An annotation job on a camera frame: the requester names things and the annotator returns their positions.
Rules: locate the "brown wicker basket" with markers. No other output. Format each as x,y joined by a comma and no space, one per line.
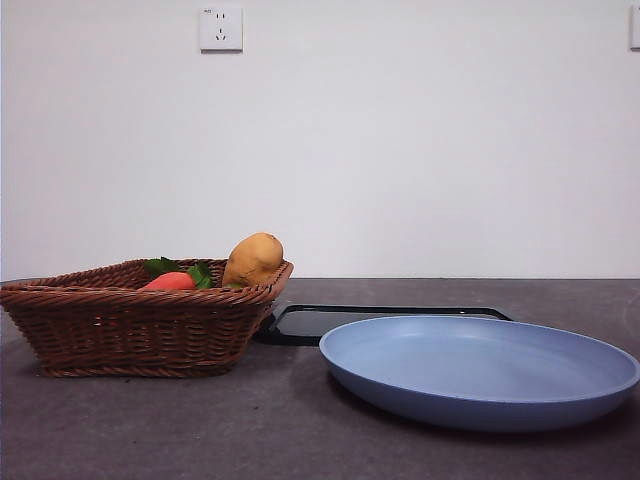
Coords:
125,330

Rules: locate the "black flat tray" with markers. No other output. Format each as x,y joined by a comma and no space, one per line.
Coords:
300,325

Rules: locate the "orange carrot with green leaves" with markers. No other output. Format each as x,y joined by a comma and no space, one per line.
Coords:
170,282

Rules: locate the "white wall socket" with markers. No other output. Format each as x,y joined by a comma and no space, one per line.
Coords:
222,29

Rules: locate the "brown potato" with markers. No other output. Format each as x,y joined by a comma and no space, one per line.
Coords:
252,257

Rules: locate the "blue round plate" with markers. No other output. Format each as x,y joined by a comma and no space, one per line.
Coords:
475,360

